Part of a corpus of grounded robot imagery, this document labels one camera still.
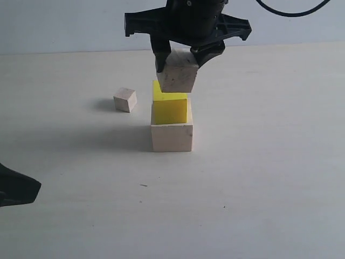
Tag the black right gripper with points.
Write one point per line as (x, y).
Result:
(192, 23)

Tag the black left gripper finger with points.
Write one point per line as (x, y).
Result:
(17, 188)

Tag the medium wooden cube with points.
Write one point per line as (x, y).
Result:
(179, 72)

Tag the yellow cube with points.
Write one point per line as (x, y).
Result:
(169, 108)

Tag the small wooden cube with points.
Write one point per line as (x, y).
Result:
(125, 99)

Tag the large wooden cube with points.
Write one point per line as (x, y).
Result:
(173, 137)

